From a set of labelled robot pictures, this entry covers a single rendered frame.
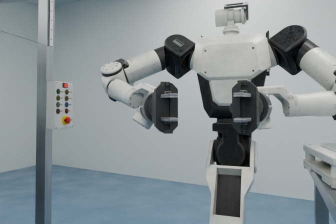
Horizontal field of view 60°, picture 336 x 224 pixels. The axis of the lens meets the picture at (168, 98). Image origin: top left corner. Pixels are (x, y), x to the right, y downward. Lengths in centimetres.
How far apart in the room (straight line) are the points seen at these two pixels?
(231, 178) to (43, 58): 118
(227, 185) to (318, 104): 40
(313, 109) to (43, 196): 141
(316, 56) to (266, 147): 279
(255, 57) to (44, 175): 126
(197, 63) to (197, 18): 311
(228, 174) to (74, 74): 454
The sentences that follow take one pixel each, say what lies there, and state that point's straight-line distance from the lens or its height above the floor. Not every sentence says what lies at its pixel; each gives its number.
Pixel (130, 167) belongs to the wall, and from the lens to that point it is 464.
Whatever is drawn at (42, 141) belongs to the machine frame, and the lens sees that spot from 174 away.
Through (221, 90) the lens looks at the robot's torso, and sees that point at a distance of 104.
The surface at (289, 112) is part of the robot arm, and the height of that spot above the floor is 104.
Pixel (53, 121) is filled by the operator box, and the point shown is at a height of 97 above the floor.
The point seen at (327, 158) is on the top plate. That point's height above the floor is 93.
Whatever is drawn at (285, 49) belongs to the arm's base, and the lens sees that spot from 107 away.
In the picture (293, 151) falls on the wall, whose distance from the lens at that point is 373.
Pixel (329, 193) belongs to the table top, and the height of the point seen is 87.
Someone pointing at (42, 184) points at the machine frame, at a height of 64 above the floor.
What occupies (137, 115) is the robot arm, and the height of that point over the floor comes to 103.
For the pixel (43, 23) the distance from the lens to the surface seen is 174.
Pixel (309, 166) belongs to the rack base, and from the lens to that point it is 95.
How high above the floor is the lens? 106
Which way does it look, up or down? 2 degrees up
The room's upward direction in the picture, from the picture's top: straight up
